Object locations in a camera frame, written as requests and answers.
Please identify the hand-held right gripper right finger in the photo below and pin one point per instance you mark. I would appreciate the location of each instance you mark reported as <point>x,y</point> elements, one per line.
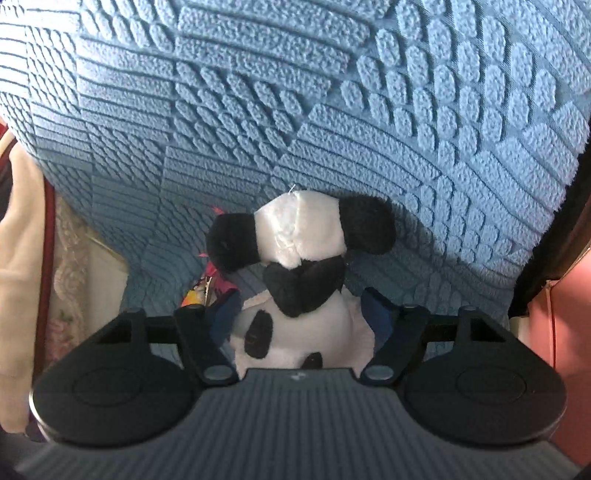
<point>378,316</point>

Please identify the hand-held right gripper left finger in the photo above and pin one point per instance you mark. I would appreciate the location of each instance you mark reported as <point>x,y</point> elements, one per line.
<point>226,314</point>

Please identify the panda plush toy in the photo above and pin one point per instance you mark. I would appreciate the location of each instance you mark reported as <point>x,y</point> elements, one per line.
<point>300,217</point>

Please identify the pink cardboard box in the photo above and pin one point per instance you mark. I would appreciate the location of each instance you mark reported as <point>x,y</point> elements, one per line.
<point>563,346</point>

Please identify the small colourful snack packet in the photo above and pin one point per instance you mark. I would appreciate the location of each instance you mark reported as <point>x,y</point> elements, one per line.
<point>196,293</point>

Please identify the red black white striped blanket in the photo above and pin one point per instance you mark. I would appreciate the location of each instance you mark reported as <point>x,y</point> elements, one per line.
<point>18,277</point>

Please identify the blue textured mat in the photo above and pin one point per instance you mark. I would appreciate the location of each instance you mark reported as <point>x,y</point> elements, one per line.
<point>323,92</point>

